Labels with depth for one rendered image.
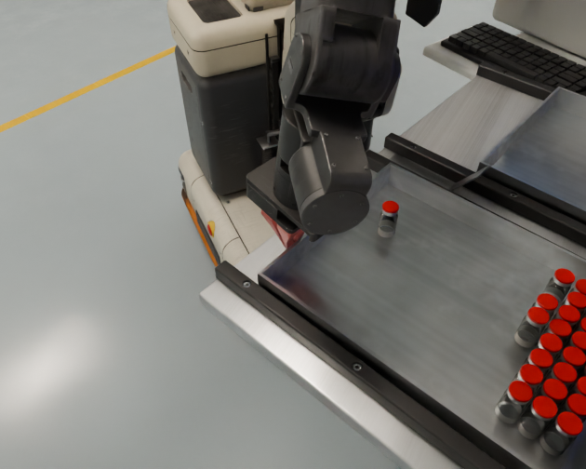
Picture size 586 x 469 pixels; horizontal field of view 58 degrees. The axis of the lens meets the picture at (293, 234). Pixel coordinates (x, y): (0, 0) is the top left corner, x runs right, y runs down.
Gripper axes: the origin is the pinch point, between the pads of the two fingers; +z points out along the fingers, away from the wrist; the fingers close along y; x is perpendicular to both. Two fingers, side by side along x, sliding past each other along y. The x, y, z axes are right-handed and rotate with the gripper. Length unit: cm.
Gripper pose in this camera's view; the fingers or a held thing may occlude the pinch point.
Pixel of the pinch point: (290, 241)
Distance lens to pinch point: 62.2
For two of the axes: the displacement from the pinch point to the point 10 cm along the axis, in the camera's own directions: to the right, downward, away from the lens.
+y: 7.0, 6.2, -3.7
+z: -1.1, 6.0, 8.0
